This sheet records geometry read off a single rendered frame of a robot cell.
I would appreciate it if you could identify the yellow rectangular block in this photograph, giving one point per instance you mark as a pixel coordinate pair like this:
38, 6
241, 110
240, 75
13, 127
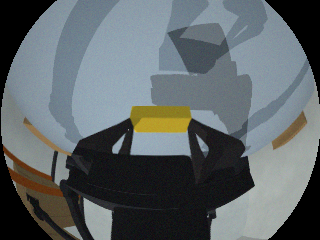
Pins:
160, 119

